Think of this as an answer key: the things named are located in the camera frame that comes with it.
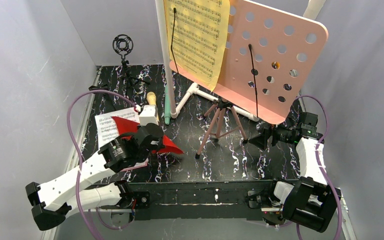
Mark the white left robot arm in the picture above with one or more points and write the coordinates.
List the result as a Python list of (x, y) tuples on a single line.
[(54, 201)]

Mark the yellow sheet music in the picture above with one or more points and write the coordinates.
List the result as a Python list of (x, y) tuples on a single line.
[(197, 33)]

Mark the red folder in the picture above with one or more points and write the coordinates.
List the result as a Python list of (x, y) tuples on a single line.
[(134, 132)]

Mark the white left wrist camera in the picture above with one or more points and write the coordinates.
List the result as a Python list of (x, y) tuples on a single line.
[(147, 114)]

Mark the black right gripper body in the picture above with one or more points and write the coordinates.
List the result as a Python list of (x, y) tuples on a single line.
[(268, 136)]

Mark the black tripod shock mount stand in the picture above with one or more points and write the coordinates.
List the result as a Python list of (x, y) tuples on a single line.
[(123, 45)]

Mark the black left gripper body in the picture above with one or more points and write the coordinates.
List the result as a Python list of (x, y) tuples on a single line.
[(155, 141)]

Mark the white PVC pipe frame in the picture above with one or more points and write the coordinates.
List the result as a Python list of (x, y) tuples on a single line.
[(183, 86)]

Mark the pink sheet music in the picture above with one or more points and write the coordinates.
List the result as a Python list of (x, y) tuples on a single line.
[(136, 166)]

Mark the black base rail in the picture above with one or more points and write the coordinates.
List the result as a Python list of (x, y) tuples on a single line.
[(203, 200)]

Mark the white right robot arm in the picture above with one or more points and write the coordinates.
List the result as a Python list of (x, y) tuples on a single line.
[(310, 201)]

